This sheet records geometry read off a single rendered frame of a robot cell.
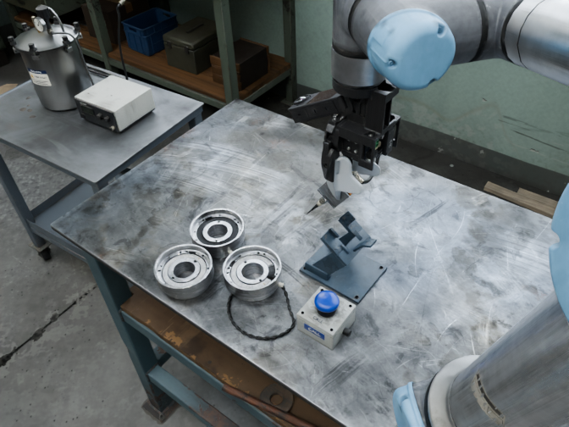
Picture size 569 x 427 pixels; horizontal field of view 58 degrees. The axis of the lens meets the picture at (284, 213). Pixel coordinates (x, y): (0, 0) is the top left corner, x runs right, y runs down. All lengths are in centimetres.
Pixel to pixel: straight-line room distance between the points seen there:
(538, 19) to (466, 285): 55
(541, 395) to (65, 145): 144
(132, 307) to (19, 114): 82
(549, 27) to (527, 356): 29
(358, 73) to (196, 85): 207
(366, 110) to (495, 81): 169
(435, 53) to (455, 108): 195
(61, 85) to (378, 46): 132
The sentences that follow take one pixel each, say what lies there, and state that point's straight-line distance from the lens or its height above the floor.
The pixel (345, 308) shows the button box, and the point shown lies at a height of 85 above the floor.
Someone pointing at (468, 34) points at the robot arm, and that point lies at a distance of 58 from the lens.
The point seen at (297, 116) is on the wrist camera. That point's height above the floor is 111.
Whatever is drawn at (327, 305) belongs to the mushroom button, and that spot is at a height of 87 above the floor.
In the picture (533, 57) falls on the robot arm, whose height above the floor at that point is 130.
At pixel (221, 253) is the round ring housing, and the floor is 82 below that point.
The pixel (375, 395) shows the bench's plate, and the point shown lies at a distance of 84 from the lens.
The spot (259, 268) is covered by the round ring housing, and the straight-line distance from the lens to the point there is 95.
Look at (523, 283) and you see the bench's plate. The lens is 102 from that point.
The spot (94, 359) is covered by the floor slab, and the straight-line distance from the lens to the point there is 193.
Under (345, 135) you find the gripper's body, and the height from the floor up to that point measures 112.
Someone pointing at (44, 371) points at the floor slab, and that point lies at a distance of 198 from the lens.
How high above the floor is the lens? 154
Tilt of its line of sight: 43 degrees down
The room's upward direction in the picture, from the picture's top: 3 degrees counter-clockwise
